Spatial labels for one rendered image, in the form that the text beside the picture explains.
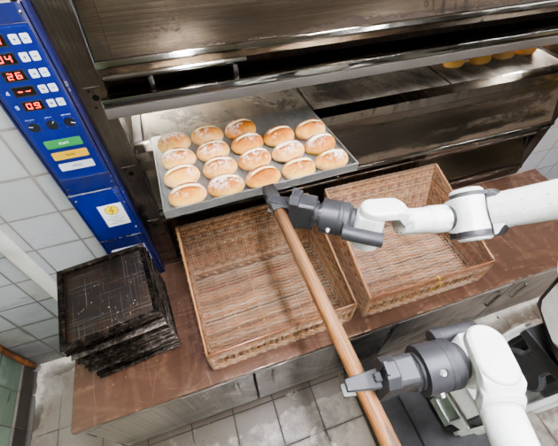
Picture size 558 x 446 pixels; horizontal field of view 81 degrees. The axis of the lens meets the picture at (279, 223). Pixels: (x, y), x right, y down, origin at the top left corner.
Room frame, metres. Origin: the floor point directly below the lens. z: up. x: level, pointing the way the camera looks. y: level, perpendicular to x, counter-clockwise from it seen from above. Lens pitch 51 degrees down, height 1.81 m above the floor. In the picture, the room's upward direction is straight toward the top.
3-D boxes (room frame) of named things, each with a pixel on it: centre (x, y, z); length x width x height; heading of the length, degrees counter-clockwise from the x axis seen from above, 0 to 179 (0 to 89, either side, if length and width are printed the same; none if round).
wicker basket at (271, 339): (0.64, 0.06, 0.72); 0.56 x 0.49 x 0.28; 110
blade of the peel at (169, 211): (0.80, 0.09, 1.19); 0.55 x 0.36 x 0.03; 110
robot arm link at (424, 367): (0.16, -0.23, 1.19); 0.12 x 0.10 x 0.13; 102
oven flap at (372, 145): (1.08, -0.41, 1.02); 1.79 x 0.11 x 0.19; 108
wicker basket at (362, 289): (0.84, -0.52, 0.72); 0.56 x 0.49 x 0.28; 108
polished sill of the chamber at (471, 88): (1.10, -0.40, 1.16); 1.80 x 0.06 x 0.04; 108
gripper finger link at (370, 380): (0.14, -0.14, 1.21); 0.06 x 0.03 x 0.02; 102
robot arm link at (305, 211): (0.54, -0.09, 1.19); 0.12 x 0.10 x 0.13; 74
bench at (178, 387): (0.77, -0.40, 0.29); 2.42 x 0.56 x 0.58; 108
